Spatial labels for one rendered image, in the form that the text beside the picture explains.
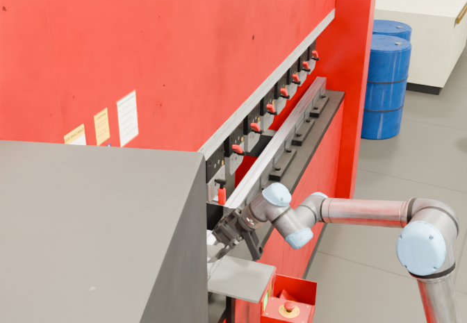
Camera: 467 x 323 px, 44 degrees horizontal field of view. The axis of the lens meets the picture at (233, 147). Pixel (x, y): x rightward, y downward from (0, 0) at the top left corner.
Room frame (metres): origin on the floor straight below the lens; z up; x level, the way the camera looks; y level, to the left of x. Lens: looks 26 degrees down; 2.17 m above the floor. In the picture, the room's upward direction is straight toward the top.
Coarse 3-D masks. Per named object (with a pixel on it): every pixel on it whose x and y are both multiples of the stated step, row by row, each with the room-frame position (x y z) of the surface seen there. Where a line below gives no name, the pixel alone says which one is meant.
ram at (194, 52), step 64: (64, 0) 1.03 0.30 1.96; (128, 0) 1.24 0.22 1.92; (192, 0) 1.55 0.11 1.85; (256, 0) 2.08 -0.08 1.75; (320, 0) 3.13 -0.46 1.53; (64, 64) 1.01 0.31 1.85; (128, 64) 1.22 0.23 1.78; (192, 64) 1.54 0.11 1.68; (256, 64) 2.09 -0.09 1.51; (64, 128) 0.99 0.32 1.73; (192, 128) 1.53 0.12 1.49
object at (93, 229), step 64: (0, 192) 0.38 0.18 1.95; (64, 192) 0.38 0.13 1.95; (128, 192) 0.38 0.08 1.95; (192, 192) 0.39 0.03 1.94; (0, 256) 0.30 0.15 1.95; (64, 256) 0.30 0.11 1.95; (128, 256) 0.30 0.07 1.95; (192, 256) 0.38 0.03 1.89; (0, 320) 0.24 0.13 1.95; (64, 320) 0.24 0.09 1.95; (128, 320) 0.24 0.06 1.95; (192, 320) 0.38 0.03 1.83
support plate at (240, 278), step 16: (208, 256) 1.58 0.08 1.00; (224, 256) 1.58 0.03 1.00; (224, 272) 1.50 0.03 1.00; (240, 272) 1.50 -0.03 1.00; (256, 272) 1.50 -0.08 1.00; (272, 272) 1.51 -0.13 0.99; (208, 288) 1.42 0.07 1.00; (224, 288) 1.42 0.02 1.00; (240, 288) 1.42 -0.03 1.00; (256, 288) 1.42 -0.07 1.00
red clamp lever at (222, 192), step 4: (216, 180) 1.67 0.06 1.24; (220, 180) 1.66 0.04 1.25; (224, 180) 1.66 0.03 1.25; (220, 184) 1.66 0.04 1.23; (224, 184) 1.65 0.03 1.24; (220, 188) 1.66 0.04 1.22; (224, 188) 1.67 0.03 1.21; (220, 192) 1.66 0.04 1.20; (224, 192) 1.66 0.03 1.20; (220, 196) 1.66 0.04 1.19; (224, 196) 1.66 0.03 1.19; (220, 200) 1.66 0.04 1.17; (224, 200) 1.66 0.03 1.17; (220, 204) 1.66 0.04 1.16; (224, 204) 1.66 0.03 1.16
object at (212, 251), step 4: (208, 244) 1.49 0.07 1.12; (220, 244) 1.48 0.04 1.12; (208, 248) 1.49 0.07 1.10; (212, 248) 1.48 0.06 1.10; (216, 248) 1.48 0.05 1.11; (220, 248) 1.48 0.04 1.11; (208, 252) 1.48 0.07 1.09; (212, 252) 1.48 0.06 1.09; (216, 252) 1.48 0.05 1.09; (212, 256) 1.48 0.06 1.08; (208, 260) 1.49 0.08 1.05; (212, 260) 1.48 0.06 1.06; (216, 260) 1.47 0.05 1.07
